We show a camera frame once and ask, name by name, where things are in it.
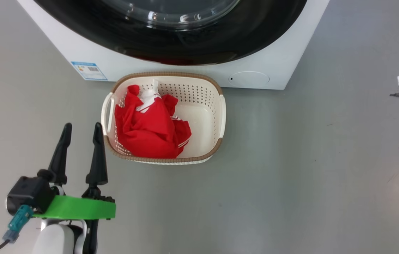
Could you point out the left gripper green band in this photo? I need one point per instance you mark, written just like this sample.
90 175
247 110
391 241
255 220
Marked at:
79 209

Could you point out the red garment thin white stripes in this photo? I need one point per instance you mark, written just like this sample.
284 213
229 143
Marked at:
150 137

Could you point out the black round glass washer door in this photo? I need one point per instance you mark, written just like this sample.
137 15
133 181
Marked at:
220 42

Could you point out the cream perforated laundry basket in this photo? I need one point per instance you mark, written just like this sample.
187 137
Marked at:
203 116

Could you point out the white front-load washing machine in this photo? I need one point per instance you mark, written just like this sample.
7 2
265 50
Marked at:
273 53

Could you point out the blue energy label sticker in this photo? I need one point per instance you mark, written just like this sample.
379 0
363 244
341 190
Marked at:
89 70

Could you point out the round white filter cover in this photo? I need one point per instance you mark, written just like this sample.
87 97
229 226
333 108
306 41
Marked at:
248 78

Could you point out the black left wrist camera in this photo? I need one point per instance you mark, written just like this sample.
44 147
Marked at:
28 194

